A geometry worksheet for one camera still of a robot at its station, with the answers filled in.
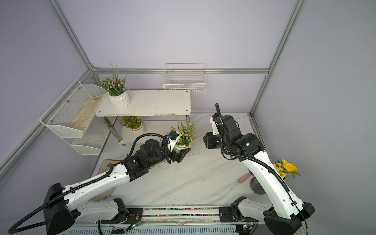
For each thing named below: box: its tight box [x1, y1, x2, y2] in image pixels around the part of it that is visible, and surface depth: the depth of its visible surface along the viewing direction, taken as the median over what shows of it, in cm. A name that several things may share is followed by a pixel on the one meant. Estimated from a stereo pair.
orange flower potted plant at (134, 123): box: [116, 116, 145, 136], surface depth 91 cm
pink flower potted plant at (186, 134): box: [169, 120, 199, 154], surface depth 63 cm
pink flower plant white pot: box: [96, 61, 132, 110], surface depth 73 cm
